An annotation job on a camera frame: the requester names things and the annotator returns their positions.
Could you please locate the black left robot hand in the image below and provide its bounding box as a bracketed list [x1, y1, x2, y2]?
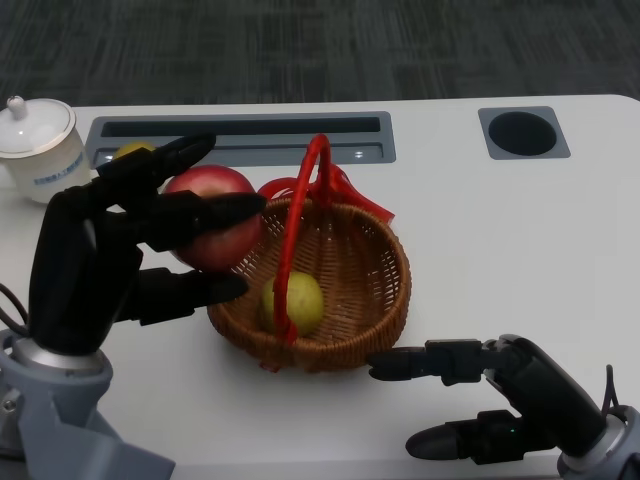
[27, 133, 267, 356]

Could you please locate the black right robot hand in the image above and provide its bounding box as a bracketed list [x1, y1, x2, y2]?
[368, 333, 609, 466]

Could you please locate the red apple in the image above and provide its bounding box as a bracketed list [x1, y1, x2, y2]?
[162, 164, 266, 275]

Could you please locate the wicker basket with red handle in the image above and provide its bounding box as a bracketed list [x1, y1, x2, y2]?
[207, 133, 414, 374]

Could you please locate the white lidded porcelain mug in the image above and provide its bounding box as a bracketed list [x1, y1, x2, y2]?
[0, 96, 92, 205]

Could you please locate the yellow-green pear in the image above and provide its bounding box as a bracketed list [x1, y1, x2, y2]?
[258, 271, 325, 337]
[112, 142, 157, 164]

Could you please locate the grey round table cup holder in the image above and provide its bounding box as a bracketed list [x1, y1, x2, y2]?
[478, 106, 571, 161]

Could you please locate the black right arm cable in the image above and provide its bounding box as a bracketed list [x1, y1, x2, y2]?
[601, 364, 622, 419]

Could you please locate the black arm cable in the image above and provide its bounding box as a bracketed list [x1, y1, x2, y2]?
[601, 364, 622, 419]
[0, 283, 32, 337]

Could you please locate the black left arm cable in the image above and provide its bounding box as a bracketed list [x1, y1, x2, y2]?
[0, 283, 32, 337]

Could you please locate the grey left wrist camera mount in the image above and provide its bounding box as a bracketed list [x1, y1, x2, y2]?
[0, 332, 176, 480]

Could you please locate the grey table cable tray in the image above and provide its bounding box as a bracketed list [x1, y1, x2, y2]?
[84, 110, 397, 169]

